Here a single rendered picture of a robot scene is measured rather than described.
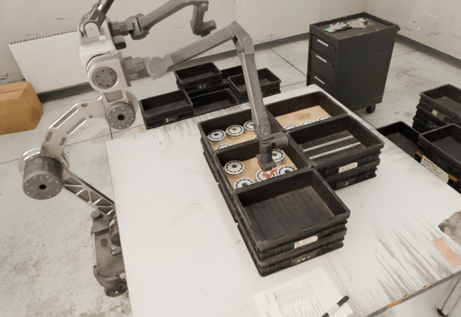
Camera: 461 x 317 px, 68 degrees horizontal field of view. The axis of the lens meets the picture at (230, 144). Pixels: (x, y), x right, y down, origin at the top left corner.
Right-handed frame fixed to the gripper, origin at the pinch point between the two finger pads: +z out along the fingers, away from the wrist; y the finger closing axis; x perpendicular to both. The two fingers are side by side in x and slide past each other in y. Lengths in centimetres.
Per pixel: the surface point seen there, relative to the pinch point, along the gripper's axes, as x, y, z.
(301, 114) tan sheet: -43, 44, 5
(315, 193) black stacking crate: -17.3, -17.2, 4.0
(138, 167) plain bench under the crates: 59, 53, 18
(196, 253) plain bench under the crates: 41.8, -17.8, 17.3
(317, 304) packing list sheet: 4, -57, 16
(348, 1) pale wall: -283, 337, 48
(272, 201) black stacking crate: 3.1, -13.4, 4.2
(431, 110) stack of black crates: -156, 48, 35
